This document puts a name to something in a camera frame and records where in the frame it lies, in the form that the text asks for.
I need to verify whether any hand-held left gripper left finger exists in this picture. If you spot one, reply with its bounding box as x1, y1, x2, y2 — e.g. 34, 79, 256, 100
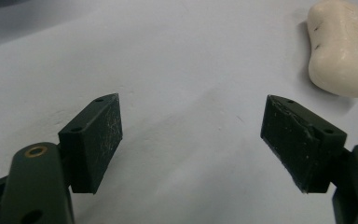
0, 92, 124, 224

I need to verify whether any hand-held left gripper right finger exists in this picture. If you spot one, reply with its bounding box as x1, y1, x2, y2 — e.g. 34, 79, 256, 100
260, 94, 358, 224

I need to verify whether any cream white soap bar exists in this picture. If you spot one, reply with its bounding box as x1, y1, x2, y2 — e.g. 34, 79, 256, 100
306, 0, 358, 99

